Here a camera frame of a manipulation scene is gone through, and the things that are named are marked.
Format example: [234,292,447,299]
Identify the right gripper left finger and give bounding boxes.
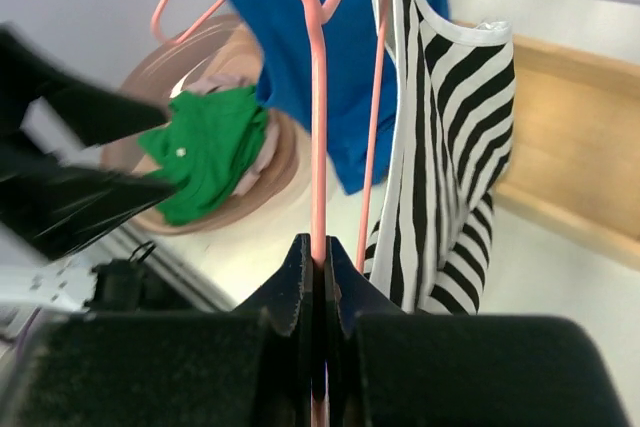
[234,234,314,426]

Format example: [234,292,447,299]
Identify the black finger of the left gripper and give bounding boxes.
[1,146,175,261]
[1,24,166,146]

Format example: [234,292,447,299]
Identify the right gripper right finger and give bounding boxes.
[324,236,402,426]

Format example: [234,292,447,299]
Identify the green tank top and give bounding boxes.
[138,86,267,226]

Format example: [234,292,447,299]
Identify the pink hanger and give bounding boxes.
[281,0,364,426]
[150,0,227,44]

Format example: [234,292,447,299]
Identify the blue tank top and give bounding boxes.
[229,0,449,195]

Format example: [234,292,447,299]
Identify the black white striped tank top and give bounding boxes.
[365,0,516,314]

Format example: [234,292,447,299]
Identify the translucent pink plastic basin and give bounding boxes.
[121,14,309,236]

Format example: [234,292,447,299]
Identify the wooden clothes rack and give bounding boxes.
[495,35,639,269]

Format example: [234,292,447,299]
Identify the aluminium mounting rail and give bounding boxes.
[91,222,234,312]

